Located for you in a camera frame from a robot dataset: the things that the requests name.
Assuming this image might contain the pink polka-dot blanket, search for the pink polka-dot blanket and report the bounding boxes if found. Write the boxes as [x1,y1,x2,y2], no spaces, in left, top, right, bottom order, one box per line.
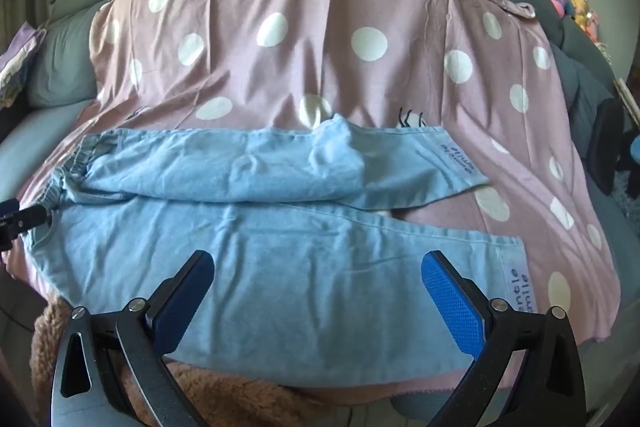
[2,0,623,408]

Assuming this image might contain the grey pillow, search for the grey pillow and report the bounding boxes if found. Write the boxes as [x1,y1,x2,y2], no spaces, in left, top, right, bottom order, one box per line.
[27,12,101,110]

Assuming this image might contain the light blue denim pants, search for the light blue denim pants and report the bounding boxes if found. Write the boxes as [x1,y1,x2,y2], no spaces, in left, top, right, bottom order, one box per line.
[22,113,541,380]

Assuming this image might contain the purple striped pillow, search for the purple striped pillow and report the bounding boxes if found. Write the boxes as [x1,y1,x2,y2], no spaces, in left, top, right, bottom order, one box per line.
[0,24,48,108]

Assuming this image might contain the brown fleece blanket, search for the brown fleece blanket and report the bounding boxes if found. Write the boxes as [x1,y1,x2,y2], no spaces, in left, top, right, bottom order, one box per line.
[30,297,396,427]

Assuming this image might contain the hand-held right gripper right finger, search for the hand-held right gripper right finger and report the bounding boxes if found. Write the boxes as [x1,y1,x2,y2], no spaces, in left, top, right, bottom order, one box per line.
[422,250,586,427]

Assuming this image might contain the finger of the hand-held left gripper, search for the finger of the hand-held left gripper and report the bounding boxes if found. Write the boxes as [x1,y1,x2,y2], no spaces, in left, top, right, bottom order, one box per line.
[0,201,54,251]

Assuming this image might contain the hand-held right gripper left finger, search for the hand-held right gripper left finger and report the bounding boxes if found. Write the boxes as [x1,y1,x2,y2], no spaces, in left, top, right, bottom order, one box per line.
[52,250,216,427]

